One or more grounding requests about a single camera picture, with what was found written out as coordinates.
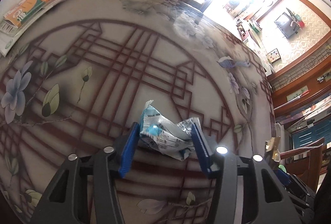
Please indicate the wall mounted television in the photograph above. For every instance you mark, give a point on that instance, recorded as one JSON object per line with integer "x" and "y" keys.
{"x": 287, "y": 25}

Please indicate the dark wooden chair near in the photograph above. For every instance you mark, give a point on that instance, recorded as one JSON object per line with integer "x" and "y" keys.
{"x": 305, "y": 162}

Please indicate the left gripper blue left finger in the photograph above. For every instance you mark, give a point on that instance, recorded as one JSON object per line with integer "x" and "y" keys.
{"x": 127, "y": 147}

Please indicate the light blue plastic wrapper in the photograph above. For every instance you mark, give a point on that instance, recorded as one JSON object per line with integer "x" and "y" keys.
{"x": 164, "y": 136}

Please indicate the white coffee table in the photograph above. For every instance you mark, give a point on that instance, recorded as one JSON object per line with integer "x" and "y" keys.
{"x": 254, "y": 42}

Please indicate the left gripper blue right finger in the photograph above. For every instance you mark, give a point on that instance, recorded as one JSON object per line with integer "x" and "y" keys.
{"x": 203, "y": 152}

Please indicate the brown cigarette pack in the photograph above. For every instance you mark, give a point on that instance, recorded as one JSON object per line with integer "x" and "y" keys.
{"x": 272, "y": 154}

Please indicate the floral grey tablecloth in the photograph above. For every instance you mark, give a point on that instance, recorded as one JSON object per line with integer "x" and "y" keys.
{"x": 82, "y": 73}

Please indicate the blue entrance door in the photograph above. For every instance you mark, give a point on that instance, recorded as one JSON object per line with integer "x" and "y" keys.
{"x": 310, "y": 135}

